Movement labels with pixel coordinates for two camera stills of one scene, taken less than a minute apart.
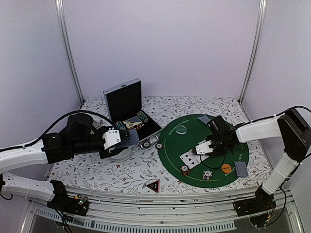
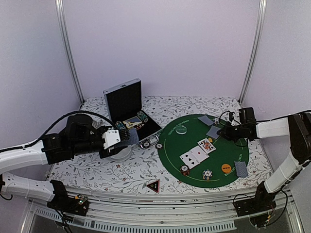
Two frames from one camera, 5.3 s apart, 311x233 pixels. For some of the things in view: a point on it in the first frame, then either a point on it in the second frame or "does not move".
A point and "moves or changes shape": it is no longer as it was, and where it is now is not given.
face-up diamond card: (204, 157) moves or changes shape
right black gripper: (222, 152) → (225, 133)
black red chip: (146, 144) does not move
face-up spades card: (188, 158) does not move
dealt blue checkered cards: (241, 169) does not move
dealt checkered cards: (204, 119) does not move
